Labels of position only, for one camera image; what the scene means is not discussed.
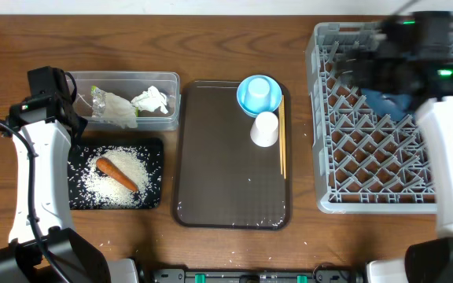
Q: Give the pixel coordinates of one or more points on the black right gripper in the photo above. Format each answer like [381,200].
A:
[361,79]

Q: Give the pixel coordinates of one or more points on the light blue cup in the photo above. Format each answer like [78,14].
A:
[257,98]

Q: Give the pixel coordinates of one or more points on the white tissue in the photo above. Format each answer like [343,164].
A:
[151,100]

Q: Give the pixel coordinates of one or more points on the white rice pile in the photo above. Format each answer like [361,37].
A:
[124,173]

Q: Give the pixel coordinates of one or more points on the light blue bowl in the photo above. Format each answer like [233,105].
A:
[275,94]

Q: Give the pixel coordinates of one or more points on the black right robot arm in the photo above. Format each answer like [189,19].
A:
[430,261]

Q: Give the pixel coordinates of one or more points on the clear plastic bin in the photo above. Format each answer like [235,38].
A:
[127,85]

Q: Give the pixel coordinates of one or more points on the orange carrot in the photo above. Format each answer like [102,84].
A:
[109,168]

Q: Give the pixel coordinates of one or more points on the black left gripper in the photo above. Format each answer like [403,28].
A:
[82,124]

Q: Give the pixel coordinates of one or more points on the white cup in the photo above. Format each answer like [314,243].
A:
[264,131]

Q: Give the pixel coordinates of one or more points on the black rectangular tray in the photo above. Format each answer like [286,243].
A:
[155,157]

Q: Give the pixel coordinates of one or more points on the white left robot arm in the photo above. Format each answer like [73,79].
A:
[43,244]

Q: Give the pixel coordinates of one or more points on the wooden chopstick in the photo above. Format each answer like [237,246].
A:
[283,139]
[280,140]

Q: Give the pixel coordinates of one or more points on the foil snack wrapper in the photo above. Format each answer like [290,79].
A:
[111,108]

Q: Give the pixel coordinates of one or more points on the brown serving tray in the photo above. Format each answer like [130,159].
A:
[223,179]

